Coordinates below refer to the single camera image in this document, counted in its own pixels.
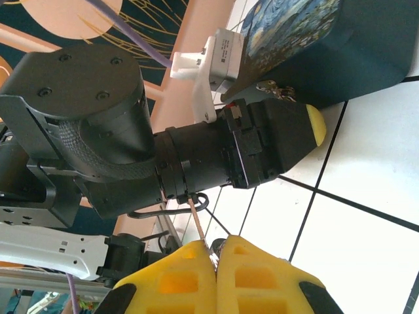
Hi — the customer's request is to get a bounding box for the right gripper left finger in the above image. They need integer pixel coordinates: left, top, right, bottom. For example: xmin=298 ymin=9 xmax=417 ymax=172
xmin=94 ymin=239 xmax=217 ymax=314

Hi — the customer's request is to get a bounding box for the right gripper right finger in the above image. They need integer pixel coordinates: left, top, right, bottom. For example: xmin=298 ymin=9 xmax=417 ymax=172
xmin=215 ymin=235 xmax=344 ymax=314

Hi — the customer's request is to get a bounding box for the small metal key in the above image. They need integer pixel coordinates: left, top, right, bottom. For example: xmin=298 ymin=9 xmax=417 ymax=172
xmin=209 ymin=238 xmax=227 ymax=272

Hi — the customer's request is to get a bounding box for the thin pink cord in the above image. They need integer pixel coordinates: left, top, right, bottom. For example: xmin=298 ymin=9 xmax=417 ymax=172
xmin=188 ymin=199 xmax=213 ymax=259

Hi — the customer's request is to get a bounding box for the starry night print box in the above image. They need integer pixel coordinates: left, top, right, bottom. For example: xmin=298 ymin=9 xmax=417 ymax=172
xmin=221 ymin=0 xmax=413 ymax=109

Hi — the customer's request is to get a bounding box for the thin black cable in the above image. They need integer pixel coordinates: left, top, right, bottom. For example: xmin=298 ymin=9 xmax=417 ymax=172
xmin=127 ymin=192 xmax=210 ymax=223

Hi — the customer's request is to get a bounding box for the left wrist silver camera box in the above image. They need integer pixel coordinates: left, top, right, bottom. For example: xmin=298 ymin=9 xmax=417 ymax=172
xmin=170 ymin=27 xmax=245 ymax=124

